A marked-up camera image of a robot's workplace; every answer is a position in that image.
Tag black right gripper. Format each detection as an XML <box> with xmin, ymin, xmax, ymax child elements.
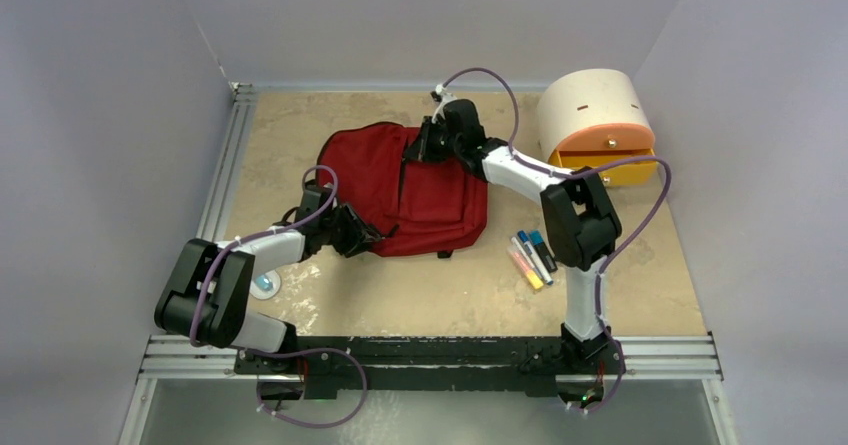
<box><xmin>406</xmin><ymin>116</ymin><xmax>464</xmax><ymax>164</ymax></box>

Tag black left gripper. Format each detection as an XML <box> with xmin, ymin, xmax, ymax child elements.
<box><xmin>319</xmin><ymin>204</ymin><xmax>377</xmax><ymax>257</ymax></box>

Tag red student backpack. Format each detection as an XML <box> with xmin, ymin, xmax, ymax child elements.
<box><xmin>316</xmin><ymin>122</ymin><xmax>488</xmax><ymax>257</ymax></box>

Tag dark marker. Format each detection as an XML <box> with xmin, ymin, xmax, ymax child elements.
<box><xmin>529</xmin><ymin>230</ymin><xmax>558</xmax><ymax>274</ymax></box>

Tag yellow marker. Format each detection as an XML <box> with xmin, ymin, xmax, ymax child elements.
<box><xmin>507</xmin><ymin>245</ymin><xmax>544</xmax><ymax>291</ymax></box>

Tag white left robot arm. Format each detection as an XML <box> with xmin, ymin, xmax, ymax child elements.
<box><xmin>154</xmin><ymin>184</ymin><xmax>384</xmax><ymax>374</ymax></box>

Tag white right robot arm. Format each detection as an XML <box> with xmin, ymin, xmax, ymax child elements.
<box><xmin>404</xmin><ymin>98</ymin><xmax>622</xmax><ymax>372</ymax></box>

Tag white blue oval case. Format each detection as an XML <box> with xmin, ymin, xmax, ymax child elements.
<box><xmin>250</xmin><ymin>271</ymin><xmax>281</xmax><ymax>301</ymax></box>

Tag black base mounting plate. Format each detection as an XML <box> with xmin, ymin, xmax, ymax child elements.
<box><xmin>234</xmin><ymin>336</ymin><xmax>626</xmax><ymax>403</ymax></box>

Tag white blue marker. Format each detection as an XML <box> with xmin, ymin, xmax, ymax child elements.
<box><xmin>516</xmin><ymin>230</ymin><xmax>554</xmax><ymax>286</ymax></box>

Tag cream rounded drawer cabinet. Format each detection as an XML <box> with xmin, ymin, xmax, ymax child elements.
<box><xmin>536</xmin><ymin>68</ymin><xmax>652</xmax><ymax>159</ymax></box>

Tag orange upper drawer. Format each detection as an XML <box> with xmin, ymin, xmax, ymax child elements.
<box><xmin>548</xmin><ymin>123</ymin><xmax>656</xmax><ymax>167</ymax></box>

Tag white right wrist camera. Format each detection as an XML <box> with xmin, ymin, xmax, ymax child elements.
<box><xmin>430</xmin><ymin>83</ymin><xmax>457</xmax><ymax>123</ymax></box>

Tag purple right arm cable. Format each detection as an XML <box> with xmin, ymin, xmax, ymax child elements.
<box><xmin>440</xmin><ymin>67</ymin><xmax>672</xmax><ymax>415</ymax></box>

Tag aluminium frame rails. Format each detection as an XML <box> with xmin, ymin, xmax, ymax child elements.
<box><xmin>120</xmin><ymin>85</ymin><xmax>738</xmax><ymax>444</ymax></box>

